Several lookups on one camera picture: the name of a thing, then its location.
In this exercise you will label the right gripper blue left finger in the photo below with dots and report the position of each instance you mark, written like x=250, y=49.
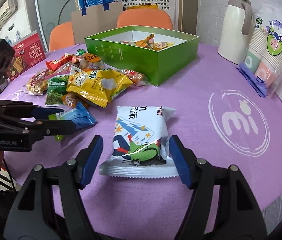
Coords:
x=86, y=162

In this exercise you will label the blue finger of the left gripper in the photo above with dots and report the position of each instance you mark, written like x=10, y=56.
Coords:
x=51, y=127
x=43, y=111

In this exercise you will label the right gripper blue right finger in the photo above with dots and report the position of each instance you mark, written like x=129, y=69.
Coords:
x=193, y=171

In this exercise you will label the blue snack packet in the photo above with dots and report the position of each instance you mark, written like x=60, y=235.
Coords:
x=81, y=117

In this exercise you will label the green pea snack bag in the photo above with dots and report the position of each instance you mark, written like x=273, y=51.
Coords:
x=56, y=89

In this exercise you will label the white cartoon snack bag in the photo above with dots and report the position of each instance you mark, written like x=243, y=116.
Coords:
x=140, y=144

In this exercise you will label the red chip bag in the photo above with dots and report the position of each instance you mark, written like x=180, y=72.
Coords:
x=56, y=64

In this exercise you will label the yellow snack bag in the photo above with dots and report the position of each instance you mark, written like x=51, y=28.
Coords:
x=98, y=87

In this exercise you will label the orange label clear snack bag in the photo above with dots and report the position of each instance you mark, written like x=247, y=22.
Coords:
x=90, y=61

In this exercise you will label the small red clear snack packet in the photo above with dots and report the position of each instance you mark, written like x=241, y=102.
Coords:
x=137, y=78

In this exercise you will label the Danco Galette snack pack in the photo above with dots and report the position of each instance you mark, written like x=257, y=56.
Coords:
x=37, y=84

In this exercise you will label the orange bread snack bag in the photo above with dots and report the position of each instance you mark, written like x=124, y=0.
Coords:
x=149, y=43

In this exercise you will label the red cracker box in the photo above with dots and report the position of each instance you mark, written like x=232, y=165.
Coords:
x=28, y=52

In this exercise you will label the small green candy wrapper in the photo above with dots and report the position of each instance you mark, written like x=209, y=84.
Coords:
x=80, y=52

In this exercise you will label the left orange chair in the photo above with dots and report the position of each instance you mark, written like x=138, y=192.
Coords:
x=61, y=36

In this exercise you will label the orange chair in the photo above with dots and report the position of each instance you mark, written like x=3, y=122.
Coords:
x=145, y=17
x=61, y=36

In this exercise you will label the green cardboard box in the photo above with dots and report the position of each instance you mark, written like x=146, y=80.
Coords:
x=115, y=49

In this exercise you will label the paper cups pack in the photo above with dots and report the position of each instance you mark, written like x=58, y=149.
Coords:
x=262, y=65

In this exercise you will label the white thermos jug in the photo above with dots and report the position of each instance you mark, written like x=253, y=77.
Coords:
x=236, y=31

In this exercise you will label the right orange chair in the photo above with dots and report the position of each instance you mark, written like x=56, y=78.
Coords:
x=145, y=17

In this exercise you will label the wall air conditioner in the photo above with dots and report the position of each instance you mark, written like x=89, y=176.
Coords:
x=7, y=10

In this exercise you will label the brown paper bag blue handles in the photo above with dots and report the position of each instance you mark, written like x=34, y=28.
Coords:
x=94, y=19

